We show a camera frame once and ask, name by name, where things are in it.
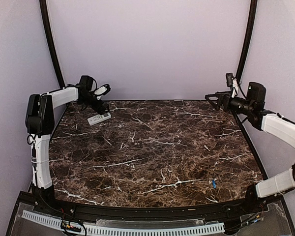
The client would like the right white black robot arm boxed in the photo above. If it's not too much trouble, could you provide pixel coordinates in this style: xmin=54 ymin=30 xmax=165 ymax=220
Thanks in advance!
xmin=205 ymin=82 xmax=295 ymax=213

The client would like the white remote control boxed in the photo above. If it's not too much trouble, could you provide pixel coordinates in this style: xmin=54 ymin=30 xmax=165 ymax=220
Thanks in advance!
xmin=88 ymin=112 xmax=111 ymax=126

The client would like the blue battery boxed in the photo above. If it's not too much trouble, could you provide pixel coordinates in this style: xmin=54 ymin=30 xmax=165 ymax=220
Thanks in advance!
xmin=212 ymin=179 xmax=217 ymax=189

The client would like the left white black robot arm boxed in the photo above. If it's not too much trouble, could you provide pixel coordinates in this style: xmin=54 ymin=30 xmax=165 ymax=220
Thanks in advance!
xmin=25 ymin=75 xmax=111 ymax=214

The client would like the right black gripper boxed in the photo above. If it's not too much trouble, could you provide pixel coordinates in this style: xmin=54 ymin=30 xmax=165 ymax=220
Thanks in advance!
xmin=206 ymin=90 xmax=254 ymax=115

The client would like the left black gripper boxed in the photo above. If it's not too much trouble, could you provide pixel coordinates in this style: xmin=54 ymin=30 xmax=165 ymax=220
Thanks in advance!
xmin=79 ymin=91 xmax=108 ymax=115

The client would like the left black frame post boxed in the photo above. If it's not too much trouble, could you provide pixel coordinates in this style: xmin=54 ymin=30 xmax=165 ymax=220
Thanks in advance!
xmin=39 ymin=0 xmax=65 ymax=88

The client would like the small circuit board with wires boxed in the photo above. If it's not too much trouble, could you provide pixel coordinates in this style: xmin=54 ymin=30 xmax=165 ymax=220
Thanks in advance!
xmin=60 ymin=221 xmax=87 ymax=236

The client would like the black front rail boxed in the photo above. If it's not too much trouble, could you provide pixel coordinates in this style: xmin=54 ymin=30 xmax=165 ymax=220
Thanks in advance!
xmin=19 ymin=190 xmax=283 ymax=223

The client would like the right black frame post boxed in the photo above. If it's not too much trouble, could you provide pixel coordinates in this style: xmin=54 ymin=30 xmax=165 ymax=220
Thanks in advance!
xmin=236 ymin=0 xmax=258 ymax=81

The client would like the black frame post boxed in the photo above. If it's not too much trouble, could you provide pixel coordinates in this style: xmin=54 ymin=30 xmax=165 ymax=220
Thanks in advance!
xmin=39 ymin=0 xmax=65 ymax=88
xmin=236 ymin=0 xmax=258 ymax=81

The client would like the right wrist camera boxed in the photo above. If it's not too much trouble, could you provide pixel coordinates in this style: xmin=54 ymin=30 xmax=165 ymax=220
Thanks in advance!
xmin=226 ymin=73 xmax=239 ymax=98

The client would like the white slotted cable duct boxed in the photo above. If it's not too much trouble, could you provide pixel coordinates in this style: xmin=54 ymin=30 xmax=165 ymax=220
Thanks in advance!
xmin=21 ymin=210 xmax=225 ymax=236

